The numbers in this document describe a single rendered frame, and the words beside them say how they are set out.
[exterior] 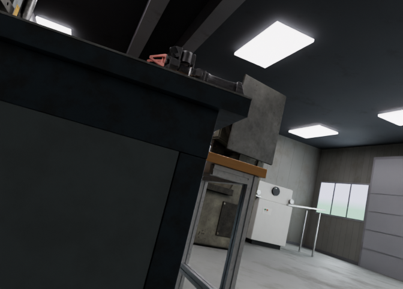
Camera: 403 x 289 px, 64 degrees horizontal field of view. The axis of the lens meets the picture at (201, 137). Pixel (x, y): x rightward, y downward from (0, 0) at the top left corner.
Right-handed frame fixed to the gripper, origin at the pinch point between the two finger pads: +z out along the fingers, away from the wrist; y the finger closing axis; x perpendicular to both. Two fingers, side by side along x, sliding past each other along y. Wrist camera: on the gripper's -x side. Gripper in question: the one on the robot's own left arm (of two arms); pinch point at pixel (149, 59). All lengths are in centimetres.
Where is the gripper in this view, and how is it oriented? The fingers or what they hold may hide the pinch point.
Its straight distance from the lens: 162.6
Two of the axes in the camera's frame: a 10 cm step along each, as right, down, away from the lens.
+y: 3.6, -0.9, -9.3
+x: -2.1, 9.6, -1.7
